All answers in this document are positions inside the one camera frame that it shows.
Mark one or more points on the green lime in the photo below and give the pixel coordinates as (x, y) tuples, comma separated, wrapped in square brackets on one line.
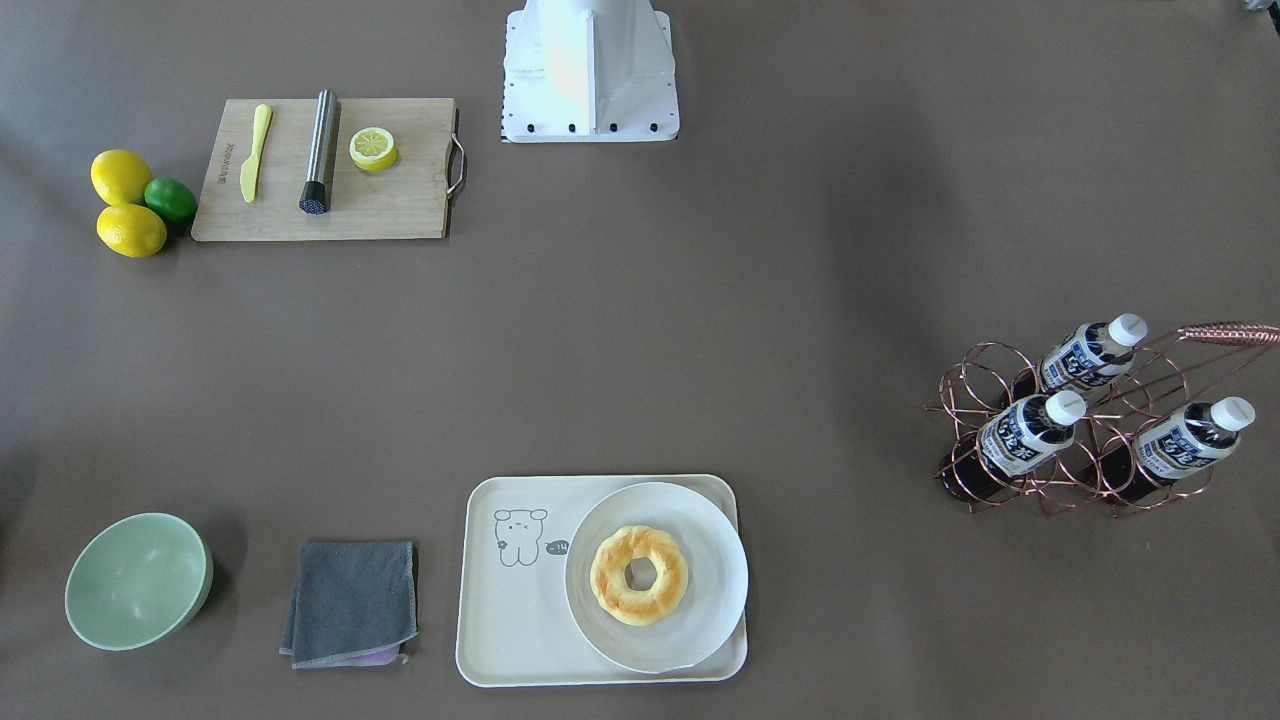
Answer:
[(172, 200)]

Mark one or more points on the grey folded cloth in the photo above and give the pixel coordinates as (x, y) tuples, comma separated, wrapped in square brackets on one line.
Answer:
[(353, 604)]

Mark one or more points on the cream bunny tray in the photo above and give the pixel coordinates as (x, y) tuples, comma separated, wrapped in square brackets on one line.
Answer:
[(515, 627)]

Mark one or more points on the tea bottle white cap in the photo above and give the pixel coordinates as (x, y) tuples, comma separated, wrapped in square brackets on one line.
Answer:
[(1088, 361)]

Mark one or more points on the green bowl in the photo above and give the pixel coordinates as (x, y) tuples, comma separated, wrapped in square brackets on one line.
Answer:
[(138, 581)]

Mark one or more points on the white round plate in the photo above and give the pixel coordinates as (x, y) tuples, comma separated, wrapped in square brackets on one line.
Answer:
[(715, 599)]

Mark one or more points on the yellow lemon near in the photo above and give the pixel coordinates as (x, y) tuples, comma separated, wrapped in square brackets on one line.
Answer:
[(132, 230)]

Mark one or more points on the tea bottle front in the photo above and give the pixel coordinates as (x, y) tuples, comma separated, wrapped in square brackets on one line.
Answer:
[(1187, 441), (988, 462)]

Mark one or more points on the half lemon slice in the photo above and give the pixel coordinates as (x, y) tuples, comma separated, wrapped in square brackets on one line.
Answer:
[(373, 149)]

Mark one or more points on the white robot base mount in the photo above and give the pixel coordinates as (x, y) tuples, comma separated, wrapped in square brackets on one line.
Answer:
[(589, 72)]

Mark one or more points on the yellow lemon far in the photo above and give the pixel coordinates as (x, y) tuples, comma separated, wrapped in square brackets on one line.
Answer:
[(120, 177)]

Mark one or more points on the steel muddler black tip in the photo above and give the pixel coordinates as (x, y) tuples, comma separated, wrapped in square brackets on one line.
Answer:
[(314, 199)]

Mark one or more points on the copper wire bottle rack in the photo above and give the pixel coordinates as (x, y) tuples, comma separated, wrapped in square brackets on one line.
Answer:
[(1168, 372)]

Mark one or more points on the glazed donut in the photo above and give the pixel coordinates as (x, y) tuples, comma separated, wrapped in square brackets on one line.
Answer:
[(610, 586)]

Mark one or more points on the yellow plastic knife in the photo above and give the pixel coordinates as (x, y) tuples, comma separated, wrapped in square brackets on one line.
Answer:
[(249, 172)]

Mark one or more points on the yellow lemon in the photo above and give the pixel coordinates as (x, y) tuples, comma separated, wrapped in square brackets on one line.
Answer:
[(132, 230), (120, 177)]

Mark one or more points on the wooden cutting board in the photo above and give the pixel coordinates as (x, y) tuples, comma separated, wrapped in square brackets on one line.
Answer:
[(409, 201)]

